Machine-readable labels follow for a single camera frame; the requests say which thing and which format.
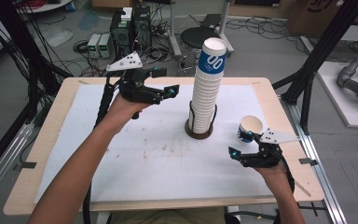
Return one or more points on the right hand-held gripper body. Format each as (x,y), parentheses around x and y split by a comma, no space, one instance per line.
(264,158)

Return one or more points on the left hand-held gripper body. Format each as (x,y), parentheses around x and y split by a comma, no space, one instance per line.
(136,88)

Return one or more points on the blue label paper cup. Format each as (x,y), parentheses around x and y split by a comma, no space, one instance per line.
(251,123)

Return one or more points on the stack of white paper cups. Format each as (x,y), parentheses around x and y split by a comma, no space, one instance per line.
(205,102)

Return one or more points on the person's right hand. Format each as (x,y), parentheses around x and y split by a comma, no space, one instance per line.
(275,177)

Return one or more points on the person's left hand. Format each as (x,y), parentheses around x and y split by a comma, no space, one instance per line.
(121,113)

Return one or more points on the white stand leg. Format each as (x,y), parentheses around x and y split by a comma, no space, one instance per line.
(225,15)
(174,34)

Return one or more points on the black tape piece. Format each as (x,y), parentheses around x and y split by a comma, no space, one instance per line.
(28,165)
(309,161)

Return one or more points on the black computer tower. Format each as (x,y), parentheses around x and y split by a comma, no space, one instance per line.
(142,28)
(121,34)

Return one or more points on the black round stool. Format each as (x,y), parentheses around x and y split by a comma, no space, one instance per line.
(192,37)

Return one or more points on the thin pale tape strip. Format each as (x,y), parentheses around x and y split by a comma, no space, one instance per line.
(303,188)

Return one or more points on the grey power supply unit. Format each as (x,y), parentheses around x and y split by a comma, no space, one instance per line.
(93,46)
(105,46)

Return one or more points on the white table mat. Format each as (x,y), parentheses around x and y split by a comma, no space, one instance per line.
(167,174)

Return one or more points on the person's olive pants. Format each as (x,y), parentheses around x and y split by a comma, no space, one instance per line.
(167,216)

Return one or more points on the white floor board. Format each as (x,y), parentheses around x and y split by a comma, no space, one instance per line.
(338,102)

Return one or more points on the clear plastic bag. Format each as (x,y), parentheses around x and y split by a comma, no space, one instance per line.
(57,35)

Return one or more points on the cardboard box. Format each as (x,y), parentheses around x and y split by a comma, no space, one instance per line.
(310,15)

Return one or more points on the aluminium rail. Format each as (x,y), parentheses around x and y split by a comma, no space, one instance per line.
(317,180)
(3,168)

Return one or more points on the black frame post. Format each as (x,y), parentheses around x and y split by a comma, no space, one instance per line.
(21,46)
(323,49)

